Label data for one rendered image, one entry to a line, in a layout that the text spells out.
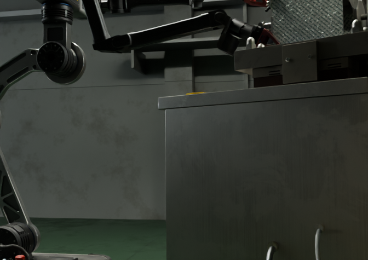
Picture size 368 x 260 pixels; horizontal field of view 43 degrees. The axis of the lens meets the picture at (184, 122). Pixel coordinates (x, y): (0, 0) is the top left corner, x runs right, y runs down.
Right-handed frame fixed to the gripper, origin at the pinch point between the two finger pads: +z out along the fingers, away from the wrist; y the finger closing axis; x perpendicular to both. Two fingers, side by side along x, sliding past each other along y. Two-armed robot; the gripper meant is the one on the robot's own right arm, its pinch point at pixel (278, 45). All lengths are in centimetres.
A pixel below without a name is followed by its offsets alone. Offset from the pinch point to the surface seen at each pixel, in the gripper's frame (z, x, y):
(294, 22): 1.7, 9.1, 0.2
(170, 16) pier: -257, -16, -252
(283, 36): 0.4, 3.3, 0.2
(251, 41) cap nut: -0.2, -2.1, 17.5
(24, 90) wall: -370, -164, -193
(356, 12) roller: 15.0, 20.0, -12.0
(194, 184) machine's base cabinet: 7, -48, 26
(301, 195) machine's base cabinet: 38, -33, 26
